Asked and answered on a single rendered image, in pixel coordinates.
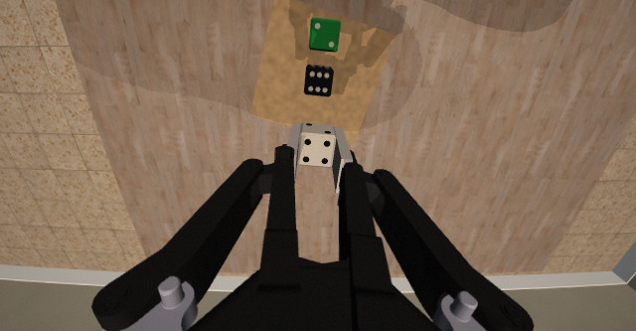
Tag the tan mat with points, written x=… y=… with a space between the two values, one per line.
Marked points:
x=279 y=93

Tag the white die with black pips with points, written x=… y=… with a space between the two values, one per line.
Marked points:
x=316 y=145

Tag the green die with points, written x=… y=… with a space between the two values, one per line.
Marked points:
x=324 y=35

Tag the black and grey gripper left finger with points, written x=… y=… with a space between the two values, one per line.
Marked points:
x=161 y=293

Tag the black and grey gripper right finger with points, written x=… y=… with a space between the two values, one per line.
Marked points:
x=454 y=294

